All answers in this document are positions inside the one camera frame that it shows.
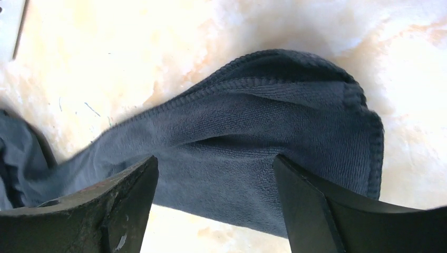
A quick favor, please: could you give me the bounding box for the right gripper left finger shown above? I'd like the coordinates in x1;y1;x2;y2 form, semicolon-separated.
1;157;159;253

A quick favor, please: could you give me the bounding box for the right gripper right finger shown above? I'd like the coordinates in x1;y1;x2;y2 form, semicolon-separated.
273;155;446;253

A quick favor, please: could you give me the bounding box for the grey blue towel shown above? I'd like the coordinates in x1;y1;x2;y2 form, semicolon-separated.
1;50;384;237

